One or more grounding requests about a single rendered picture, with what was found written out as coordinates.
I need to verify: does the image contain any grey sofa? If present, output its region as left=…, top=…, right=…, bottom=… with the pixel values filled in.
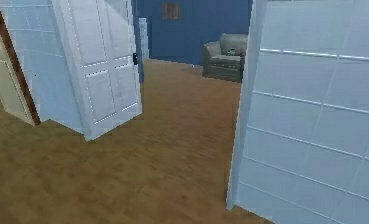
left=201, top=32, right=249, bottom=84

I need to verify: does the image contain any pale distant room door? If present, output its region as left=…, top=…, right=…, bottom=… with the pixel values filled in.
left=138, top=17, right=150, bottom=61

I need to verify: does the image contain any white panelled room door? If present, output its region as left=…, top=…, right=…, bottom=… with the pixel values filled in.
left=50, top=0, right=144, bottom=142

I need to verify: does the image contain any cream cupboard with brown edge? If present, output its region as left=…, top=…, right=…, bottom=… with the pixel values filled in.
left=0, top=0, right=42, bottom=127

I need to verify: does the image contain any brown framed wall picture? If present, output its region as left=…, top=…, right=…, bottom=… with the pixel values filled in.
left=161, top=2, right=181, bottom=21

